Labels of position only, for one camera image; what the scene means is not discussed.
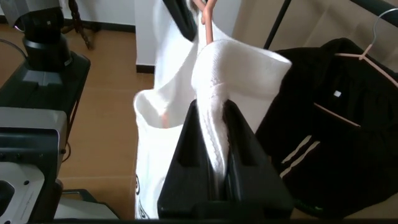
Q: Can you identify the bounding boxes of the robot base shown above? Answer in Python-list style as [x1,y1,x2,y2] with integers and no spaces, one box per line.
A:
[0,107,119,223]

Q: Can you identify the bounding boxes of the black clothes rack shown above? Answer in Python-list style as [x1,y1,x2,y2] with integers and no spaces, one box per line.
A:
[263,0,398,50]

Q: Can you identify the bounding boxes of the grey and black device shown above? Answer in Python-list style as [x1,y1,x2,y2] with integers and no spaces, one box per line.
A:
[0,0,73,73]

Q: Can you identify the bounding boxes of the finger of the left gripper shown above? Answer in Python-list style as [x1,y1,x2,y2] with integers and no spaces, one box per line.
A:
[161,0,199,42]

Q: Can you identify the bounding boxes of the dark wooden stand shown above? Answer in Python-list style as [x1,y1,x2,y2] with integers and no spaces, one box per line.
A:
[62,0,100,50]

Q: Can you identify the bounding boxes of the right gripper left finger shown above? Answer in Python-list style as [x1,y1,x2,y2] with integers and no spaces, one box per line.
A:
[157,99,219,218]

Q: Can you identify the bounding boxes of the pink clothes hanger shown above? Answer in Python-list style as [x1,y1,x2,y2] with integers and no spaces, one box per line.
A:
[313,7,398,128]
[192,0,218,45]

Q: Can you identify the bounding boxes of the white garment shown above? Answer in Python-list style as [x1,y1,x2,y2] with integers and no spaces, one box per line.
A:
[133,0,293,219]

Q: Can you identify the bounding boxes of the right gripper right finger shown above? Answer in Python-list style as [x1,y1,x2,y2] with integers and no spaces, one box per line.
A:
[223,99,295,218]

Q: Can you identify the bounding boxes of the black table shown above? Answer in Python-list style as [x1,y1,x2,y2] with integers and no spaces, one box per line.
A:
[0,51,91,141]

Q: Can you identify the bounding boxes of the black shorts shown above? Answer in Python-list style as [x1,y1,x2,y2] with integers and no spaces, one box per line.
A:
[254,37,398,218]

